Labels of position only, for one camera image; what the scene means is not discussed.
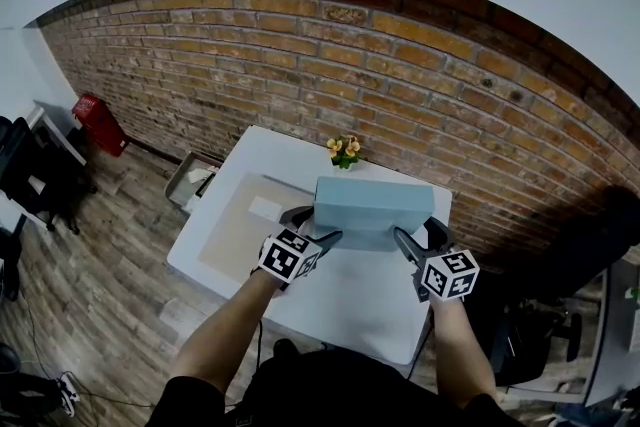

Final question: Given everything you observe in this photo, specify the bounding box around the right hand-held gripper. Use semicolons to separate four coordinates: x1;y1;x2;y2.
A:
393;217;481;304

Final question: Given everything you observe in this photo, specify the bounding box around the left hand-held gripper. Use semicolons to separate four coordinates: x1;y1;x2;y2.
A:
252;206;345;292

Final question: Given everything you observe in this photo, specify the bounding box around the blue file box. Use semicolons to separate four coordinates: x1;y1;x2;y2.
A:
313;175;435;254

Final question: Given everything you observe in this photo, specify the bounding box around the beige file box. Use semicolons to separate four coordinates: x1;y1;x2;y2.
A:
198;172;321;274

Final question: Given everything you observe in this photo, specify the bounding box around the person's left forearm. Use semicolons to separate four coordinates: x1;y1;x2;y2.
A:
169;272;281;404

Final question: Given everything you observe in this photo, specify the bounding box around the person's right forearm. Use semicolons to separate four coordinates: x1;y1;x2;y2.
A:
432;297;499;409

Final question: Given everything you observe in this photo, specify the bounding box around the potted yellow flower plant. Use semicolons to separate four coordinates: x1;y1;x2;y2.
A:
327;134;362;172

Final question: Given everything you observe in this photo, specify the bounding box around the white table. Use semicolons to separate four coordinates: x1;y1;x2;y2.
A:
166;124;454;366

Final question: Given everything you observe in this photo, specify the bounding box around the person's black shirt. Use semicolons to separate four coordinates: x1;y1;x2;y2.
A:
144;347;526;427

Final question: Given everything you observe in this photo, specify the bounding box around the white desk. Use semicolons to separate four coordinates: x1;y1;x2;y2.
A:
582;259;640;409

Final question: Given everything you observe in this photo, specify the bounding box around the red case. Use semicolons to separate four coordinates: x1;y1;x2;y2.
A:
71;93;130;159

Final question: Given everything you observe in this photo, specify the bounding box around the black mesh office chair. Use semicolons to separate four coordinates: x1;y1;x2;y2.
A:
0;114;99;236

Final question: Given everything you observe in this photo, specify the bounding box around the white power strip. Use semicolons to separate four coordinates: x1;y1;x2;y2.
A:
57;372;81;419

